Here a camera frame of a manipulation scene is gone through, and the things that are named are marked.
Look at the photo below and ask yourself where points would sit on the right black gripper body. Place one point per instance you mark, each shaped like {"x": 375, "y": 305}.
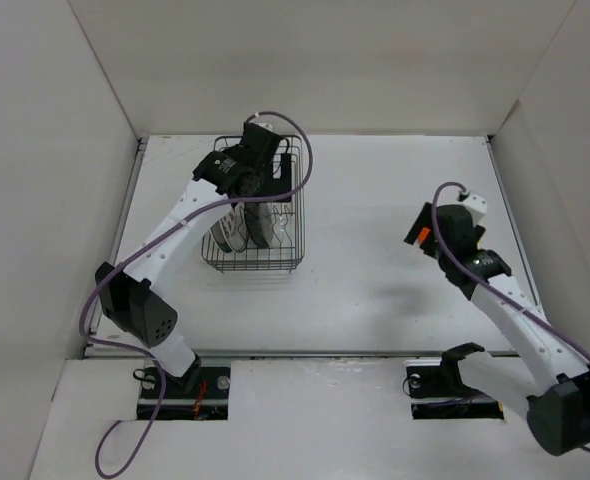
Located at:
{"x": 477, "y": 231}

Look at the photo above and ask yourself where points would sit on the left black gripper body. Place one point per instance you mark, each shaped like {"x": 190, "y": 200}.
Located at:
{"x": 264, "y": 188}

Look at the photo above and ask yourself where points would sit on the orange plate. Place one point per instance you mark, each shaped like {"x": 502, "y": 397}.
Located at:
{"x": 424, "y": 233}

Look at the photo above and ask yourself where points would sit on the clear glass plate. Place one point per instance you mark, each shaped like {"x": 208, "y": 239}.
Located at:
{"x": 264, "y": 229}

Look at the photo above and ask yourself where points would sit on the black plate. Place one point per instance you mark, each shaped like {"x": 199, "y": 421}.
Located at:
{"x": 253, "y": 224}

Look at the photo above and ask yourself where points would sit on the red patterned white plate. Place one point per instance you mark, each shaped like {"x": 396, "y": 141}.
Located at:
{"x": 235, "y": 225}

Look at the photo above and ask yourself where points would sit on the green rimmed white plate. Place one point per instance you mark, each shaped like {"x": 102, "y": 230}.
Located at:
{"x": 220, "y": 240}

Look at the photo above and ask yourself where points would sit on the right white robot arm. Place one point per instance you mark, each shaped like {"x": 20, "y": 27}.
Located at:
{"x": 555, "y": 402}

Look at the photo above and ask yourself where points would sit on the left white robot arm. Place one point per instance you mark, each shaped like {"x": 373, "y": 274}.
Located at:
{"x": 223, "y": 185}

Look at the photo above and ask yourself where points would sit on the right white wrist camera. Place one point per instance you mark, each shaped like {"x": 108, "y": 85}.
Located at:
{"x": 474, "y": 203}

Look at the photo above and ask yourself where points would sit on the grey wire dish rack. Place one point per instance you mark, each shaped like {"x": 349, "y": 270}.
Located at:
{"x": 288, "y": 245}

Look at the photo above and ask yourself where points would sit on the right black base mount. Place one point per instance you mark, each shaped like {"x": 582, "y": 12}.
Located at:
{"x": 437, "y": 392}

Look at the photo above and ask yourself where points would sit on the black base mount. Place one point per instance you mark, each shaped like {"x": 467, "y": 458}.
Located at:
{"x": 437, "y": 392}
{"x": 207, "y": 401}

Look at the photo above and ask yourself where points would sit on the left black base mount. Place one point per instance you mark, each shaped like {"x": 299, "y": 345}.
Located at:
{"x": 207, "y": 401}

